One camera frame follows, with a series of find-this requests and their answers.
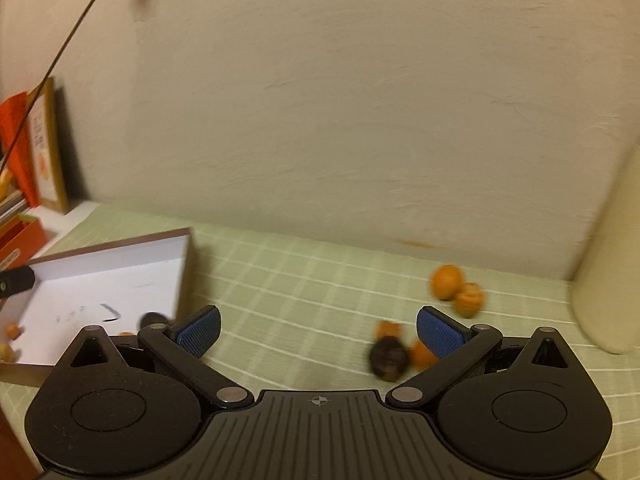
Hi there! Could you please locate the dark round mangosteen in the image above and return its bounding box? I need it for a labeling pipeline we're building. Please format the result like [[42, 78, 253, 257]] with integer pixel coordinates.
[[138, 312, 171, 330]]

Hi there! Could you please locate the dark water chestnut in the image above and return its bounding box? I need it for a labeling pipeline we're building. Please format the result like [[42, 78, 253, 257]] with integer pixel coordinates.
[[368, 336, 410, 382]]

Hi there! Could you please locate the tan round longan fruit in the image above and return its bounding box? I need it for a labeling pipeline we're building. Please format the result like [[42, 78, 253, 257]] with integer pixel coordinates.
[[0, 342, 16, 363]]

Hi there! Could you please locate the large orange tangerine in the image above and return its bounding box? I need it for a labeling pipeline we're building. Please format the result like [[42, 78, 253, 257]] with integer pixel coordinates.
[[409, 339, 439, 372]]

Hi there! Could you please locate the red cloth book box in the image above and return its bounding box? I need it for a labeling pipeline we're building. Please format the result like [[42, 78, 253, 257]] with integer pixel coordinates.
[[0, 214, 48, 271]]

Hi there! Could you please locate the cut carrot chunk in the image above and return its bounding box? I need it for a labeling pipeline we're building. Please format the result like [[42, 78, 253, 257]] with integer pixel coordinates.
[[452, 283, 485, 318]]

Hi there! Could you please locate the small orange kumquat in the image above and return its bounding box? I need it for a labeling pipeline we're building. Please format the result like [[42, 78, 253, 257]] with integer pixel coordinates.
[[6, 324, 23, 340]]

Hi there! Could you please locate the round orange tangerine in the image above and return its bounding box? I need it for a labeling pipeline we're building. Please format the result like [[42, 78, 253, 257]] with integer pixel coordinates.
[[430, 264, 465, 301]]

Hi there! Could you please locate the orange carrot piece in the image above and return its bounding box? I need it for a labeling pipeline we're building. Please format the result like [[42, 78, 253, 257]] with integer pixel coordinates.
[[375, 320, 402, 340]]

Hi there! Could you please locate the white shallow box brown rim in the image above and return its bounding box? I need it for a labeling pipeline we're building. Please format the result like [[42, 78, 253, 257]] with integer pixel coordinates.
[[1, 228, 194, 387]]

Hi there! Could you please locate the wooden framed calligraphy picture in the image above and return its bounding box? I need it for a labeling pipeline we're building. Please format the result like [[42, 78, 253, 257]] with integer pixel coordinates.
[[27, 77, 70, 214]]

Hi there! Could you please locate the yellow plush bear toy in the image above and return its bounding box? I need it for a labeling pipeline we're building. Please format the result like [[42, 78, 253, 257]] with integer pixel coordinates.
[[0, 168, 13, 200]]

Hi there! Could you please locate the green checked tablecloth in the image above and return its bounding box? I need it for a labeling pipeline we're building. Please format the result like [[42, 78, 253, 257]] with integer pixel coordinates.
[[0, 201, 640, 480]]

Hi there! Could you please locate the red paper envelope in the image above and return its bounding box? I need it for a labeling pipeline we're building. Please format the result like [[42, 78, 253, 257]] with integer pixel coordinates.
[[1, 92, 39, 207]]

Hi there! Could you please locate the black cable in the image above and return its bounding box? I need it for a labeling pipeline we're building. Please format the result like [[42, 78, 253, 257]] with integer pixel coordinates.
[[0, 0, 122, 174]]

